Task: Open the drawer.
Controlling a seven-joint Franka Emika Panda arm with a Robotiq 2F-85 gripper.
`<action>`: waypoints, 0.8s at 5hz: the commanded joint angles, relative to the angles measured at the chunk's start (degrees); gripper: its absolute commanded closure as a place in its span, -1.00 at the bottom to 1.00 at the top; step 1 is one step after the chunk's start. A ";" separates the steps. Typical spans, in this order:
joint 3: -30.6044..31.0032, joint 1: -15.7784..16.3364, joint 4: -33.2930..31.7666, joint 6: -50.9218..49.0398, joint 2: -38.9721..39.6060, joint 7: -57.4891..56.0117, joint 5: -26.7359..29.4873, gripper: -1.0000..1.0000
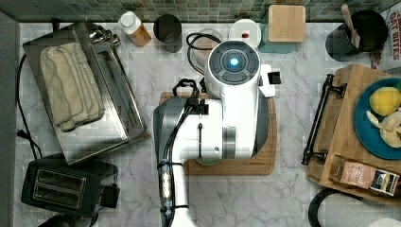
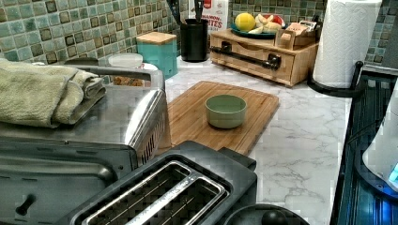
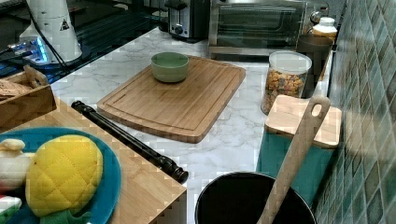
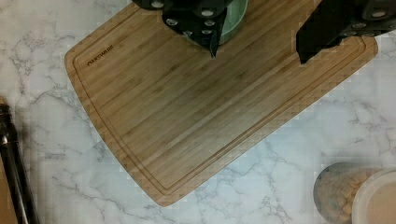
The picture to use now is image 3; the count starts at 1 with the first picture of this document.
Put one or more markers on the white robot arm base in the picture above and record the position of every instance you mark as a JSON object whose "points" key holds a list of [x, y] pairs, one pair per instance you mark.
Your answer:
{"points": [[52, 32]]}

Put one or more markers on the wooden drawer cabinet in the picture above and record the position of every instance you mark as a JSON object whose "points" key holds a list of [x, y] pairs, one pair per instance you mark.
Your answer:
{"points": [[147, 194]]}

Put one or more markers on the large bamboo cutting board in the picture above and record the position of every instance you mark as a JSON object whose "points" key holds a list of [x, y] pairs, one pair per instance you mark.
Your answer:
{"points": [[183, 111]]}

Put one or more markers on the green ceramic bowl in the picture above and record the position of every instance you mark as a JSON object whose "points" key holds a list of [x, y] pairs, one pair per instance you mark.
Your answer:
{"points": [[169, 67]]}

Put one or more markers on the teal canister with wooden lid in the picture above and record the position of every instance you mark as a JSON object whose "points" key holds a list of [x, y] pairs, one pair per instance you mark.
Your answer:
{"points": [[279, 128]]}

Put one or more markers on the silver toaster oven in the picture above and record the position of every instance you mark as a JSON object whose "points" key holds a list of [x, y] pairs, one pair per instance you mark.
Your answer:
{"points": [[254, 27]]}

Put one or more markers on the black and silver toaster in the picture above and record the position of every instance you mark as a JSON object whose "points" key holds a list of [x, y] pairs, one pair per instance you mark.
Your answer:
{"points": [[188, 19]]}

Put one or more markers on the black pot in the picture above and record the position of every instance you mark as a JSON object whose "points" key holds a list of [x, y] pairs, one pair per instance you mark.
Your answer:
{"points": [[240, 197]]}

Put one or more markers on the clear jar of cereal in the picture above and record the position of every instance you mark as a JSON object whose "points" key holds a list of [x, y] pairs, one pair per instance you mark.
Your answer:
{"points": [[286, 76]]}

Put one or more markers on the wooden spoon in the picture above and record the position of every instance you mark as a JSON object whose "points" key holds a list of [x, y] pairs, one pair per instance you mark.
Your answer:
{"points": [[315, 112]]}

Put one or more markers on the blue plate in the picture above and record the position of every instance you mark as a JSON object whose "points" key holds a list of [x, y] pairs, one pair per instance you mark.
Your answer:
{"points": [[105, 199]]}

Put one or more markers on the yellow plush pineapple toy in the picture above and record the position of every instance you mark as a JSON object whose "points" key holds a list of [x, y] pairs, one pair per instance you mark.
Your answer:
{"points": [[63, 175]]}

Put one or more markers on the white lidded jar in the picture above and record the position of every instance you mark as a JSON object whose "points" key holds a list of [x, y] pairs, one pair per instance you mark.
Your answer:
{"points": [[326, 28]]}

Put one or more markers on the white plush toy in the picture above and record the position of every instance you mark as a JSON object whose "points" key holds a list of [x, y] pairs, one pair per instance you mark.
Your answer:
{"points": [[14, 164]]}

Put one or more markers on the red green plush toy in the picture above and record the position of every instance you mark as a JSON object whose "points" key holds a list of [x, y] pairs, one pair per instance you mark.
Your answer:
{"points": [[9, 206]]}

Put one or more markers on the wooden tray with handle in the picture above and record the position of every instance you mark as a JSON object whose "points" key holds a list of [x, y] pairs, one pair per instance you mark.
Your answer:
{"points": [[24, 96]]}

